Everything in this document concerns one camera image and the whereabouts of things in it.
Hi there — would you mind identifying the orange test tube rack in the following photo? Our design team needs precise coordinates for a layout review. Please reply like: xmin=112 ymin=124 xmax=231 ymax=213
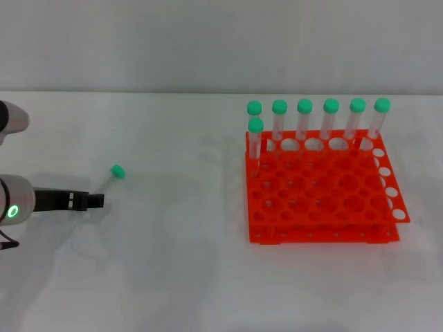
xmin=244 ymin=129 xmax=411 ymax=246

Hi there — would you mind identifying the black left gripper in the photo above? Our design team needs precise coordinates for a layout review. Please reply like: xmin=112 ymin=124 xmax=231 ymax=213
xmin=33 ymin=187 xmax=106 ymax=213

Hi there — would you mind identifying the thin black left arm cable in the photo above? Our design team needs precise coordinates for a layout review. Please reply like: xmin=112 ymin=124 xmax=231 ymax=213
xmin=0 ymin=230 xmax=20 ymax=250

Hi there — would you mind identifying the clear test tube green cap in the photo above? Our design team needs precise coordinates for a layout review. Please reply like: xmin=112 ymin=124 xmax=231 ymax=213
xmin=342 ymin=98 xmax=367 ymax=151
xmin=296 ymin=98 xmax=314 ymax=153
xmin=363 ymin=97 xmax=392 ymax=151
xmin=90 ymin=164 xmax=127 ymax=196
xmin=246 ymin=100 xmax=263 ymax=120
xmin=271 ymin=99 xmax=289 ymax=156
xmin=248 ymin=117 xmax=265 ymax=178
xmin=320 ymin=98 xmax=340 ymax=153

